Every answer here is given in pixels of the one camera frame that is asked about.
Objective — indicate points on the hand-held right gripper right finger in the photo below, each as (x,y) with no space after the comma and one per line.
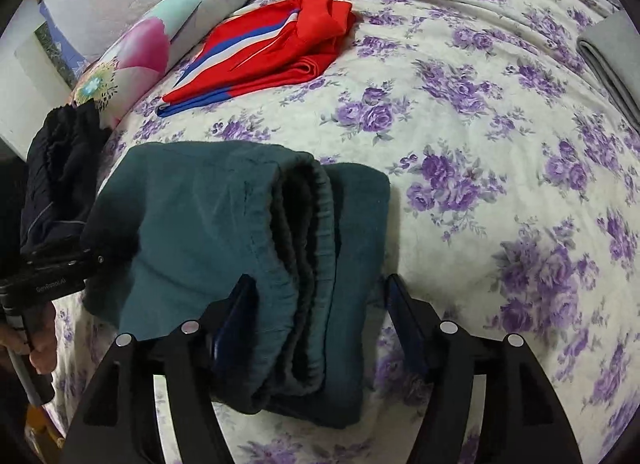
(407,324)

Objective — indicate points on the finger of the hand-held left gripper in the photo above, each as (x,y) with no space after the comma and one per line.
(60,260)

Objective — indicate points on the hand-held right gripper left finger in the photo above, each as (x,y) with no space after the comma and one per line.
(227,329)

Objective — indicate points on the teal pants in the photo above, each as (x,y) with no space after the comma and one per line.
(210,224)

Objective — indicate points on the black pants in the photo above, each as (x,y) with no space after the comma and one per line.
(60,179)

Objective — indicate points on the red striped pants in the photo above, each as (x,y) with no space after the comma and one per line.
(265,49)

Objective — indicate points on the grey pants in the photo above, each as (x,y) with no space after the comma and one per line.
(617,64)

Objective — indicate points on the person's left hand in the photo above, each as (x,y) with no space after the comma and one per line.
(42,361)

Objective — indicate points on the white rod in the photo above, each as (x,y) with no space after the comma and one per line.
(22,376)

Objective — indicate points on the yellow wooden object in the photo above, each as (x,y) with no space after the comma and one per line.
(45,436)

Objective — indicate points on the white furniture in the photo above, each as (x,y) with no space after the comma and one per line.
(25,104)

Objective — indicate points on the purple floral bed sheet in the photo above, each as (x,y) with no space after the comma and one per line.
(450,144)

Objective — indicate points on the floral pillow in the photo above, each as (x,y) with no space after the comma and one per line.
(150,39)

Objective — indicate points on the wall poster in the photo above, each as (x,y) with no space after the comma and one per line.
(55,44)

